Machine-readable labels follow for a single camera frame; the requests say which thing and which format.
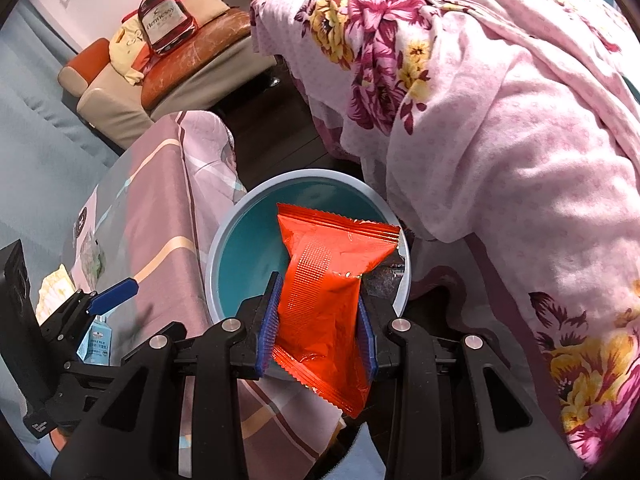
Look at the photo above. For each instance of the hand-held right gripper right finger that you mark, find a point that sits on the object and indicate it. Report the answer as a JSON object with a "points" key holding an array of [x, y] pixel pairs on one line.
{"points": [[365, 340]]}

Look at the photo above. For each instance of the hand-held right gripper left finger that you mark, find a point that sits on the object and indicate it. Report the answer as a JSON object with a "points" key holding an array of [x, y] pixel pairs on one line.
{"points": [[266, 327]]}

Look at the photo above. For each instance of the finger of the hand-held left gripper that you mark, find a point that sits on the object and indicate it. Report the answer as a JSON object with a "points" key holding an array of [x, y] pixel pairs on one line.
{"points": [[100, 375], [117, 292]]}

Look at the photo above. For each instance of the yellow white snack packet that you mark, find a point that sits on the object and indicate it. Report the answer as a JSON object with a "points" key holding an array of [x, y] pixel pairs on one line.
{"points": [[55, 287]]}

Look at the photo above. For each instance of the red snack packet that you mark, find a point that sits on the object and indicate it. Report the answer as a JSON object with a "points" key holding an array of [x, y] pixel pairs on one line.
{"points": [[320, 280]]}

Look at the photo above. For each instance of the teal round bin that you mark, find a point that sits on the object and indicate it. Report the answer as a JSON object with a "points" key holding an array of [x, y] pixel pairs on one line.
{"points": [[250, 240]]}

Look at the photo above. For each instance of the person's left forearm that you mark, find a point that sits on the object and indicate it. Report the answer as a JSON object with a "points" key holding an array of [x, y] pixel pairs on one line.
{"points": [[42, 452]]}

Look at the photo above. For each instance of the dark clear plastic wrapper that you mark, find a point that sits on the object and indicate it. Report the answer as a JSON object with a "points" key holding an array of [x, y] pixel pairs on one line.
{"points": [[387, 275]]}

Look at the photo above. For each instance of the pink grey striped tablecloth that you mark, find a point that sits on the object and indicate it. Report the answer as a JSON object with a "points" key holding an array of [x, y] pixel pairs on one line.
{"points": [[155, 220]]}

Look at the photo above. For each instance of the light blue sofa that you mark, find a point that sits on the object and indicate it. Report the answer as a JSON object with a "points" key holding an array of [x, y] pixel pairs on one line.
{"points": [[40, 150]]}

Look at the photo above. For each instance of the beige sofa with orange cushions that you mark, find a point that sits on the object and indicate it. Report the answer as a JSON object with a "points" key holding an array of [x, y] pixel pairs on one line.
{"points": [[120, 105]]}

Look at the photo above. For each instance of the pale yellow cloth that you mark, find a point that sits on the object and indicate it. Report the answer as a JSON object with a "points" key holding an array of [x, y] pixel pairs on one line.
{"points": [[125, 52]]}

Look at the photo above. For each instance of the pink floral blanket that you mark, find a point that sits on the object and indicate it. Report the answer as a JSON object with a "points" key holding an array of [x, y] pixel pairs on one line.
{"points": [[500, 125]]}

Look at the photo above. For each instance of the red bottle-shaped pillow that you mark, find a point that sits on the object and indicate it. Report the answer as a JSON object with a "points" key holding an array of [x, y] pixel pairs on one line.
{"points": [[162, 17]]}

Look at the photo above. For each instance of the beige pillow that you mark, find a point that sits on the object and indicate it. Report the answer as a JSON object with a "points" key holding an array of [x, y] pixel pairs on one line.
{"points": [[212, 2]]}

